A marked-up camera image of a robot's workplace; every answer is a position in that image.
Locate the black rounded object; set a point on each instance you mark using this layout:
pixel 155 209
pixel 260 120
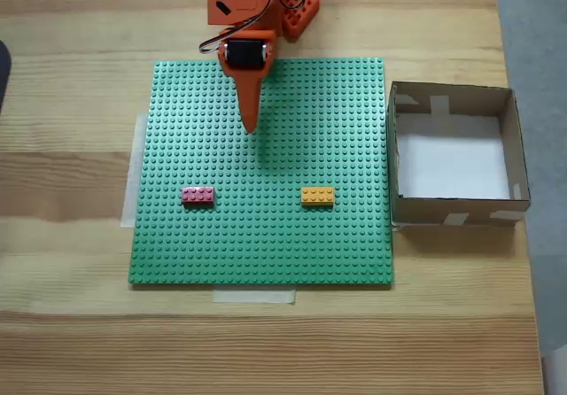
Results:
pixel 3 72

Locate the red lego block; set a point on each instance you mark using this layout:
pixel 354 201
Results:
pixel 198 195

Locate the green lego baseplate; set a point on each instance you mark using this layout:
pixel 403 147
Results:
pixel 266 244

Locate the yellow lego block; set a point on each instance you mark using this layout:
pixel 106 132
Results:
pixel 317 196

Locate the masking tape strip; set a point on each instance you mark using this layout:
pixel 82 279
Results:
pixel 129 191
pixel 252 296

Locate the white paper sheet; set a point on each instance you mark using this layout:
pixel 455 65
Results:
pixel 452 164

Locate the open cardboard box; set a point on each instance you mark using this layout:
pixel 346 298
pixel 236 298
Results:
pixel 443 215

